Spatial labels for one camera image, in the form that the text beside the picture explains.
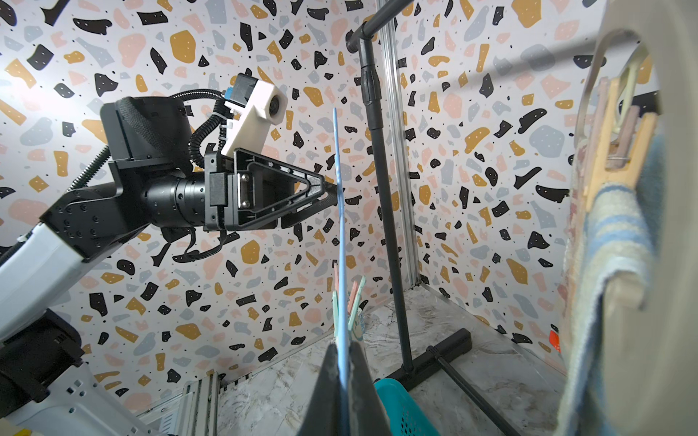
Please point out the cream RABBIT lettered towel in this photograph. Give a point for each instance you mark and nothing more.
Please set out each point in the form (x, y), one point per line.
(619, 237)

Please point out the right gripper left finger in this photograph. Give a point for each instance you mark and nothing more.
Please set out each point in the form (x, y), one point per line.
(323, 415)

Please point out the beige pink clothespin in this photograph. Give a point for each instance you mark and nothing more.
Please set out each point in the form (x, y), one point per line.
(614, 129)

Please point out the blue wire hanger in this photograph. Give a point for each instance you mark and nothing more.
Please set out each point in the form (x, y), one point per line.
(342, 335)

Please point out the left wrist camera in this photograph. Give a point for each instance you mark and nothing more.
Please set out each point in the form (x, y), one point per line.
(256, 106)

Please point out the beige plastic hanger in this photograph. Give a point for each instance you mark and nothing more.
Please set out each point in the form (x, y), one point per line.
(631, 307)

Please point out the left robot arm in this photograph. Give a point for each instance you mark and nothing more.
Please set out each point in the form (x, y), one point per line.
(178, 162)

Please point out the aluminium rail base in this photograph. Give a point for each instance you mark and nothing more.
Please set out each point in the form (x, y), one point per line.
(190, 412)

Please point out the green clothespin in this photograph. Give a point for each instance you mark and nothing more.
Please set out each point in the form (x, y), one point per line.
(335, 308)

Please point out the black clothes rack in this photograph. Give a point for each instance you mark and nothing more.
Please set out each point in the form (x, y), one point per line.
(441, 355)

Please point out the yellow clothespin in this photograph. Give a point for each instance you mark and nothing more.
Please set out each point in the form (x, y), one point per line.
(640, 145)

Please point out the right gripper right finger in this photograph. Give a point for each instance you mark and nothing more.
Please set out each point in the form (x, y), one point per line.
(367, 416)

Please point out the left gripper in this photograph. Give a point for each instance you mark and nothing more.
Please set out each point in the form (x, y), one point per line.
(249, 192)

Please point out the teal plastic basket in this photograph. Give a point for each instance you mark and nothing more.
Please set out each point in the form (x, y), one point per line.
(405, 416)

